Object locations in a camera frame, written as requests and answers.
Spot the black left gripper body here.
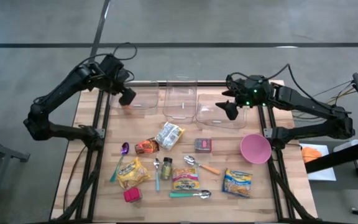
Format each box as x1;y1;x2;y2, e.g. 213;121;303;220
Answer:
98;54;133;94

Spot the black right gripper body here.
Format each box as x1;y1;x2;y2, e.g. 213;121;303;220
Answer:
227;74;273;108

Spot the patterned paprika tin red lid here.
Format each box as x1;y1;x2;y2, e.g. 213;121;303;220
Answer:
194;138;213;154

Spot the purple spoon teal handle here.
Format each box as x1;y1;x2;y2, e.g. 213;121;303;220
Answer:
109;142;131;184

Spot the orange taco seasoning packet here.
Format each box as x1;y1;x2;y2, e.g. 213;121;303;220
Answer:
134;138;160;156

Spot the silver white snack packet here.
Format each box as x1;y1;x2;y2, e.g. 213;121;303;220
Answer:
155;121;185;152

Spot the wooden handled metal spoon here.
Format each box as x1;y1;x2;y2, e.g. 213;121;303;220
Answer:
183;155;222;175

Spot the blue ramen packet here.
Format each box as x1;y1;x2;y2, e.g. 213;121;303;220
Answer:
221;168;254;198

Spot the yellow ramen packet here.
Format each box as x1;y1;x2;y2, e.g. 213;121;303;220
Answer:
116;156;151;190

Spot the green herb jar black lid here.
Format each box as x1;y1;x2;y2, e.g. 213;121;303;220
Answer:
160;157;173;181

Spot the light blue handled spoon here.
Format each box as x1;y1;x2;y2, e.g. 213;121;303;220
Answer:
152;157;162;192

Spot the clear plastic bin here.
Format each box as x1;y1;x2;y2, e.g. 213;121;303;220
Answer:
195;93;248;130
109;80;160;116
162;74;198;124

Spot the pink bowl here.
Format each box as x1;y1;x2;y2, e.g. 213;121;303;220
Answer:
239;133;272;165

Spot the red band ramen packet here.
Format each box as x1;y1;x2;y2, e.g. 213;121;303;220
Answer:
171;167;201;192

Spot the orange cloth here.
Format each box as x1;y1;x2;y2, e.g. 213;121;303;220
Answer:
301;146;323;164

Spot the red pink small box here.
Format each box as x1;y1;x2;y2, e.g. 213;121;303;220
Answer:
123;187;143;203

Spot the white container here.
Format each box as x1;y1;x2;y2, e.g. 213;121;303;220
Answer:
333;139;358;153

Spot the black beam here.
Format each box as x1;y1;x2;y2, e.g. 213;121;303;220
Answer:
305;138;358;174

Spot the white paper sheet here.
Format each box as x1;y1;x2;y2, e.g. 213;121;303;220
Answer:
299;142;337;182

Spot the black aluminium rig frame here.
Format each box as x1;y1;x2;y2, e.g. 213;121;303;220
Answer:
50;80;319;223

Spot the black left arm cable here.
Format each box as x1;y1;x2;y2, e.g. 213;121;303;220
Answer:
79;42;138;94

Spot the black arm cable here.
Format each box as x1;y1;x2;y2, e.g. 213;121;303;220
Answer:
79;42;138;94
227;63;352;114

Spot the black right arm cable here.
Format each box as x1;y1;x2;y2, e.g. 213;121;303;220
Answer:
227;63;352;114

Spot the teal handled metal spoon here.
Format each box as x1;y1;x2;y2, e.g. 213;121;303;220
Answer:
169;189;213;200

